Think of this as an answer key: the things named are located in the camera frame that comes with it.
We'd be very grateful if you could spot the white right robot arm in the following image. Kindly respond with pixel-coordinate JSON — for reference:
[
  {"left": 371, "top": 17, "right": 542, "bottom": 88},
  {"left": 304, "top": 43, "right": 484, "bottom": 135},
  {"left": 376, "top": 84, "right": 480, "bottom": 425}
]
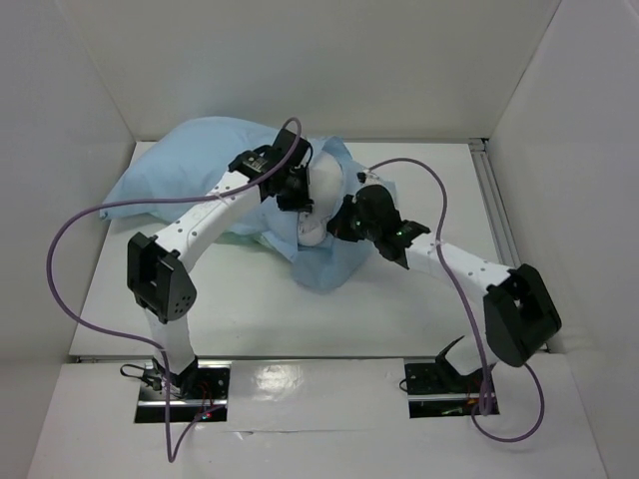
[{"left": 327, "top": 185, "right": 562, "bottom": 391}]

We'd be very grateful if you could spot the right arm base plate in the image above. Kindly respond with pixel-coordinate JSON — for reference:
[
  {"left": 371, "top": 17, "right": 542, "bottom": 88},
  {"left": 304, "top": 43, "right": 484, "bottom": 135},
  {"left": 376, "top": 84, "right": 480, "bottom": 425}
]
[{"left": 397, "top": 337, "right": 482, "bottom": 419}]

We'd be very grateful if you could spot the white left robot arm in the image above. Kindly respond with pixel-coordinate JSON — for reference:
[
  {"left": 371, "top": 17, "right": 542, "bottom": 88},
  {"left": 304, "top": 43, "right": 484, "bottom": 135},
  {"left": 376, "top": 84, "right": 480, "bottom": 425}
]
[{"left": 127, "top": 129, "right": 314, "bottom": 398}]

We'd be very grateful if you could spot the white pillow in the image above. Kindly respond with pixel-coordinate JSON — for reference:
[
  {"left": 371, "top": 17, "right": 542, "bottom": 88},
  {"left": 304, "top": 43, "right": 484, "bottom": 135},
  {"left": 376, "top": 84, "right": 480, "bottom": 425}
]
[{"left": 298, "top": 152, "right": 345, "bottom": 247}]

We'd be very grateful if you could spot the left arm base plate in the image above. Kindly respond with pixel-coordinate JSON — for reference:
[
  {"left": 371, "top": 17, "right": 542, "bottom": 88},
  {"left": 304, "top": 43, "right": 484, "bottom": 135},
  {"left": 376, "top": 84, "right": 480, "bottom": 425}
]
[{"left": 120, "top": 360, "right": 231, "bottom": 424}]

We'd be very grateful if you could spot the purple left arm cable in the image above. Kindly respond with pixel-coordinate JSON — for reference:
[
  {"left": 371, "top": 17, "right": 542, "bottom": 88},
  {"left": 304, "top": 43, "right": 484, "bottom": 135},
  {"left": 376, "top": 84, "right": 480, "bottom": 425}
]
[{"left": 45, "top": 116, "right": 304, "bottom": 463}]

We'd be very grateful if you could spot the light blue pillowcase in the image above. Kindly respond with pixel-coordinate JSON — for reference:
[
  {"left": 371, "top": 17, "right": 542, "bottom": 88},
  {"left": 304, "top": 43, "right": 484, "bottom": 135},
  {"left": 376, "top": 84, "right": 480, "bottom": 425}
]
[{"left": 100, "top": 117, "right": 374, "bottom": 292}]

